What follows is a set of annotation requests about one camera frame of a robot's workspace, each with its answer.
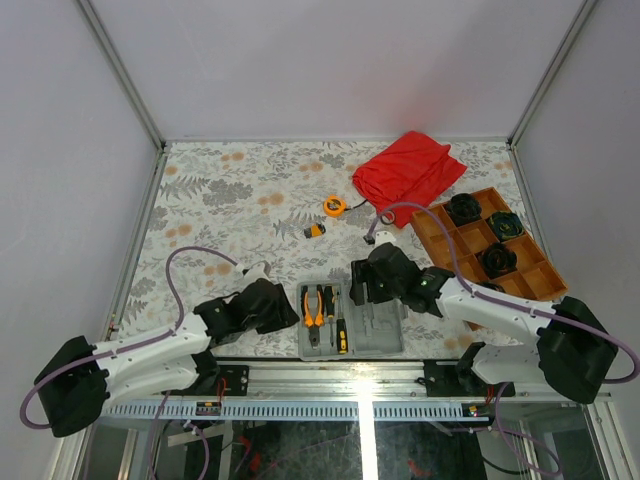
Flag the black yellow screwdriver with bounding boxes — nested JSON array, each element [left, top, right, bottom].
[[335, 294, 348, 354], [323, 285, 335, 347]]

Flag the orange handled pliers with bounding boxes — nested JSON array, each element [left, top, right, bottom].
[[301, 284, 324, 349]]

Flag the grey plastic tool case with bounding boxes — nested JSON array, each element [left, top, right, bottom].
[[296, 282, 407, 361]]

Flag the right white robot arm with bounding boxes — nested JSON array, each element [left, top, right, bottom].
[[349, 243, 619, 404]]

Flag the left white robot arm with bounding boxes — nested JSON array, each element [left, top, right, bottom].
[[34, 278, 299, 438]]

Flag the hex key set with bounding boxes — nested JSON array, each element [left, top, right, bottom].
[[303, 223, 326, 239]]

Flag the black tape roll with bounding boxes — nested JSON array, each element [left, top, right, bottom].
[[380, 211, 396, 225]]

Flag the orange tape measure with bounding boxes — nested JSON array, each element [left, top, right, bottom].
[[323, 195, 347, 218]]

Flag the black spinning top upper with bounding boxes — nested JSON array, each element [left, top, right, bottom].
[[445, 193, 482, 226]]

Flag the black orange spinning top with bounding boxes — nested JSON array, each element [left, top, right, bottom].
[[478, 243, 517, 279]]

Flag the red folded cloth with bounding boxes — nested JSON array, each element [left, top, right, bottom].
[[352, 131, 467, 228]]

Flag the wooden compartment tray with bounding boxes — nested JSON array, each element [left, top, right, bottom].
[[411, 188, 568, 301]]

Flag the green black spinning top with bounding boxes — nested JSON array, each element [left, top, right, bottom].
[[486, 211, 525, 242]]

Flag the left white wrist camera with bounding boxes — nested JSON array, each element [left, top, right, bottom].
[[235, 260, 271, 284]]

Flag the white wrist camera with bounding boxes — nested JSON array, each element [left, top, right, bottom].
[[235, 260, 271, 284], [373, 230, 396, 246]]

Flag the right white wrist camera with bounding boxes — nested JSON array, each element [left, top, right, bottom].
[[373, 230, 396, 246]]

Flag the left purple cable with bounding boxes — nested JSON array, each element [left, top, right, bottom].
[[23, 246, 246, 480]]

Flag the purple cable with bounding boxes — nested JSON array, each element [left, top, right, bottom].
[[23, 246, 246, 480], [363, 201, 640, 474]]

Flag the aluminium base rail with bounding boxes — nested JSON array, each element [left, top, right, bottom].
[[104, 355, 614, 422]]

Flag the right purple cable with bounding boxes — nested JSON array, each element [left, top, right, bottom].
[[363, 201, 640, 474]]

